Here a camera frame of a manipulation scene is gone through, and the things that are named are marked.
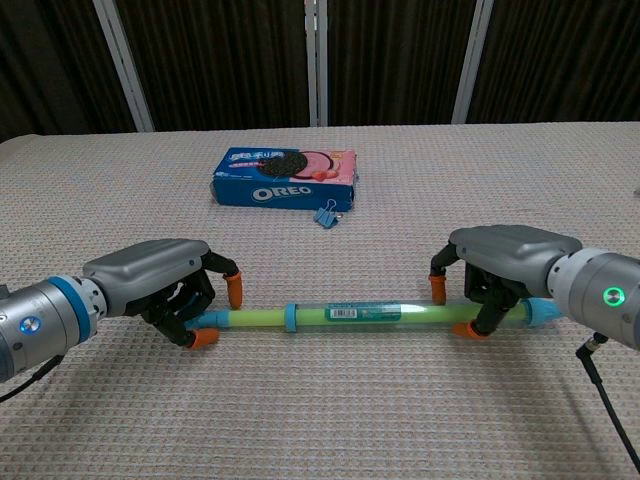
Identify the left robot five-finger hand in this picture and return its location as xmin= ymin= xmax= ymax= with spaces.
xmin=82 ymin=238 xmax=245 ymax=351

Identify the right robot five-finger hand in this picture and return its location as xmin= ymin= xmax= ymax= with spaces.
xmin=428 ymin=224 xmax=584 ymax=341

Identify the green blue water pump toy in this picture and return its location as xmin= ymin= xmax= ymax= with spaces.
xmin=184 ymin=297 xmax=564 ymax=334

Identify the blue pink Oreo box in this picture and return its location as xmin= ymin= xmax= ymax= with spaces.
xmin=208 ymin=146 xmax=360 ymax=211

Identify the blue binder clip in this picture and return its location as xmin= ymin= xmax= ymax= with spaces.
xmin=312 ymin=198 xmax=344 ymax=230

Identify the black pleated screen panel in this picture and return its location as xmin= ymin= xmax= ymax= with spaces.
xmin=0 ymin=0 xmax=137 ymax=144
xmin=115 ymin=0 xmax=314 ymax=132
xmin=324 ymin=0 xmax=476 ymax=127
xmin=467 ymin=0 xmax=640 ymax=124

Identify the beige woven tablecloth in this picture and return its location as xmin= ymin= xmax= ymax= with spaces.
xmin=0 ymin=119 xmax=640 ymax=480

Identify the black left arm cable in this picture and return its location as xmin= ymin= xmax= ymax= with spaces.
xmin=0 ymin=353 xmax=65 ymax=404

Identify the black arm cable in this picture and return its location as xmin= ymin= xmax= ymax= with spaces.
xmin=574 ymin=333 xmax=640 ymax=474
xmin=0 ymin=353 xmax=65 ymax=404

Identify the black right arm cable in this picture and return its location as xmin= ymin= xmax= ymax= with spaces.
xmin=574 ymin=333 xmax=640 ymax=474

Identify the white screen frame post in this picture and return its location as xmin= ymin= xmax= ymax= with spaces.
xmin=303 ymin=0 xmax=330 ymax=127
xmin=451 ymin=0 xmax=496 ymax=125
xmin=92 ymin=0 xmax=156 ymax=133

